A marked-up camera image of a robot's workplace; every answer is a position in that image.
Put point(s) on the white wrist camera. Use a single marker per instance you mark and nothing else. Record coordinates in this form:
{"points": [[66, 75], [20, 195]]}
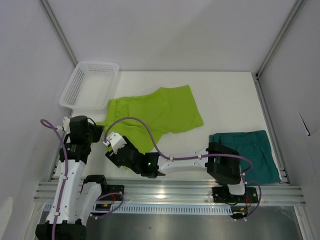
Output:
{"points": [[115, 141], [65, 123]]}

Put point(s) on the right aluminium frame post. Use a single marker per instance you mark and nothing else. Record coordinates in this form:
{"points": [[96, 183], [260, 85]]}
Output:
{"points": [[284, 30]]}

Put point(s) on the white plastic basket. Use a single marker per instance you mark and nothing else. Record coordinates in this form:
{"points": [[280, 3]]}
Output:
{"points": [[91, 85]]}

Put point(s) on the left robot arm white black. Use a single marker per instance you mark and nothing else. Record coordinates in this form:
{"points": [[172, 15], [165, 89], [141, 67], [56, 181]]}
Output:
{"points": [[72, 203]]}

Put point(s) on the left aluminium frame post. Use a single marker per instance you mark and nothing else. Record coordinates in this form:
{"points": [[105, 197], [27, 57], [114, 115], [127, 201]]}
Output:
{"points": [[52, 19]]}

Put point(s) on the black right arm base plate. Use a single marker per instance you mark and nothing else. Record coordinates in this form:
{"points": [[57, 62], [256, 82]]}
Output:
{"points": [[221, 194]]}

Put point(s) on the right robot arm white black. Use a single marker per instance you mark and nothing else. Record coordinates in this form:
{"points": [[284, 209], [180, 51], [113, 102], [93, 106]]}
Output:
{"points": [[220, 162]]}

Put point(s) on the slotted white cable duct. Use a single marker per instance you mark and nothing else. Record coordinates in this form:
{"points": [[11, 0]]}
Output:
{"points": [[174, 209]]}

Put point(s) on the aluminium frame post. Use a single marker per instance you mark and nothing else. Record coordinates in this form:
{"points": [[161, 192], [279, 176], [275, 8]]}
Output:
{"points": [[284, 30], [52, 19]]}

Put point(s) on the lime green shorts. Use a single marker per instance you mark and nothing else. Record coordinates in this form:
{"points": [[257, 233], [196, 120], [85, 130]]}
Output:
{"points": [[145, 119]]}

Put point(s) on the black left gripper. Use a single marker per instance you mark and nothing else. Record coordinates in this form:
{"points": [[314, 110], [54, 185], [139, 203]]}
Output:
{"points": [[98, 130]]}

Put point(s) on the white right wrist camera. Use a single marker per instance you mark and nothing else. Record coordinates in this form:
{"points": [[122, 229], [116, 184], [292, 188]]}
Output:
{"points": [[115, 141]]}

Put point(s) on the teal green shorts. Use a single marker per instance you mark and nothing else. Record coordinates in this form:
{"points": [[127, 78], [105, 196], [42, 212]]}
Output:
{"points": [[256, 147]]}

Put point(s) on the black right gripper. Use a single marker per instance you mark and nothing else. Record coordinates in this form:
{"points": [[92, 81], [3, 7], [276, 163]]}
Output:
{"points": [[112, 156]]}

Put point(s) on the aluminium mounting rail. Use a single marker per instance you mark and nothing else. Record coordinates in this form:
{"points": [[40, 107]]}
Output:
{"points": [[199, 192]]}

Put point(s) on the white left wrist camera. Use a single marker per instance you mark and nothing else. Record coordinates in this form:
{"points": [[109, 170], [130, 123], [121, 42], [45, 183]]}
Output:
{"points": [[65, 123]]}

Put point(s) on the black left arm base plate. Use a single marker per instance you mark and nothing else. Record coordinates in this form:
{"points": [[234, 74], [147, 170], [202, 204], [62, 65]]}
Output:
{"points": [[112, 189]]}

